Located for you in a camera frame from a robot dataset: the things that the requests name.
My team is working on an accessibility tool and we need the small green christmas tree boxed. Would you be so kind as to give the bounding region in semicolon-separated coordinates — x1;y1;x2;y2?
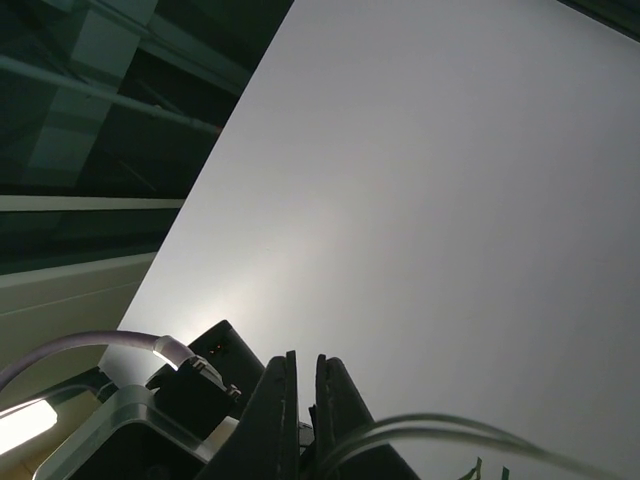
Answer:
459;457;510;480

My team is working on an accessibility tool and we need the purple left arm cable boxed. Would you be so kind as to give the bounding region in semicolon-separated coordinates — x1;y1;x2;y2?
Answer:
0;330;199;391

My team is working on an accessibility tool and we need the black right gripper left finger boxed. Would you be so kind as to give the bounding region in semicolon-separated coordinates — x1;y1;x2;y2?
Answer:
198;351;300;480

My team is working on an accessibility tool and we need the white ball light string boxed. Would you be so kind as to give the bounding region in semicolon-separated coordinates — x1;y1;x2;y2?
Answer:
314;412;616;480

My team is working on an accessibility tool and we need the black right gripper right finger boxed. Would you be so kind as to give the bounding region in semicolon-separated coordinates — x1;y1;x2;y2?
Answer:
309;354;417;480

